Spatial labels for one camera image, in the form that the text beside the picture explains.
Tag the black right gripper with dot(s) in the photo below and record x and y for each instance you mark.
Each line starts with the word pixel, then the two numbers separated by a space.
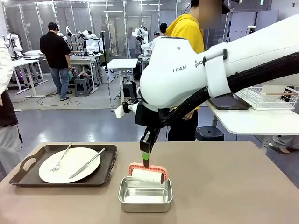
pixel 147 116

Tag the pink lint roller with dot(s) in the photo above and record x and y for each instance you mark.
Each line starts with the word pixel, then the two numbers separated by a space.
pixel 146 176

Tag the dark brown serving tray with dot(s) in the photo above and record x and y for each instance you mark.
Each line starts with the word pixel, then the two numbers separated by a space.
pixel 109 161
pixel 231 103

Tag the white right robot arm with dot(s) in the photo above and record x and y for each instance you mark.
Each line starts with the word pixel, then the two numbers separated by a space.
pixel 168 70

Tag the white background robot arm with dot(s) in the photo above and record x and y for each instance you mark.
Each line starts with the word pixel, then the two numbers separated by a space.
pixel 92 42
pixel 140 35
pixel 69 30
pixel 62 37
pixel 14 42

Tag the person's right hand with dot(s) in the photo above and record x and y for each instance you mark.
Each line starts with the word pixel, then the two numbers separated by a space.
pixel 187 116

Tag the stainless steel rectangular container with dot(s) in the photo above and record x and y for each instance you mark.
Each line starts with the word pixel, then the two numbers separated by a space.
pixel 144 206

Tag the silver table knife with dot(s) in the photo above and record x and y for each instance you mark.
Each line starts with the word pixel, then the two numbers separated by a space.
pixel 87 163

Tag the white standing desk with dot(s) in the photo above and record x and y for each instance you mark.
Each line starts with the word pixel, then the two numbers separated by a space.
pixel 122 62

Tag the grey plastic step stool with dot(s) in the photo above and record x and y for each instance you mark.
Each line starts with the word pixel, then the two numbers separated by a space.
pixel 83 86

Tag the silver fork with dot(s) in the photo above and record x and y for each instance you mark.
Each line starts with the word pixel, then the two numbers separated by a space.
pixel 61 159

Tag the white side table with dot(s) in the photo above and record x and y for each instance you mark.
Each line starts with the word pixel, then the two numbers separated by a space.
pixel 257 121

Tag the man in white shirt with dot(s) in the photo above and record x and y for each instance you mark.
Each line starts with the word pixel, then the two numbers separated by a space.
pixel 163 28

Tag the person in yellow hoodie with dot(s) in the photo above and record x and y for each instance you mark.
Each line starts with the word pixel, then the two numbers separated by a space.
pixel 187 30

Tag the person in beige clothes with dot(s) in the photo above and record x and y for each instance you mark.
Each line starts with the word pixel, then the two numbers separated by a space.
pixel 283 143

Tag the man in black shirt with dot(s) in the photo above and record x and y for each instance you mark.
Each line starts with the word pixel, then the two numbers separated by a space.
pixel 54 49

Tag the white flat box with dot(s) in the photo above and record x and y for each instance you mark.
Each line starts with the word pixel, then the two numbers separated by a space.
pixel 33 53

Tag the computer case with purple light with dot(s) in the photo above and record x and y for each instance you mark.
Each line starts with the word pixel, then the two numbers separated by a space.
pixel 19 77

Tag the person in white sleeve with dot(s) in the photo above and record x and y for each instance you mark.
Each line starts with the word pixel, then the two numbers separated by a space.
pixel 5 105

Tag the black tripod with white head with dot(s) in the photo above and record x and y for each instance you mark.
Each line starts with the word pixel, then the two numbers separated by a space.
pixel 251 29

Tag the white background desk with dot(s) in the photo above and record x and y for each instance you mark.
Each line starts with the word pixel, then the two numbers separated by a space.
pixel 23 62

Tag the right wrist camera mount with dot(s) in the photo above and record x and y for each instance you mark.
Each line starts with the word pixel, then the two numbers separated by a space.
pixel 121 111

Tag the black camera tripod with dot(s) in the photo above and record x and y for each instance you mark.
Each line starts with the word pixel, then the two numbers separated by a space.
pixel 104 58

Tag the white desk with shelf frame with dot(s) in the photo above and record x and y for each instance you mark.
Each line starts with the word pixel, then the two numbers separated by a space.
pixel 80 61

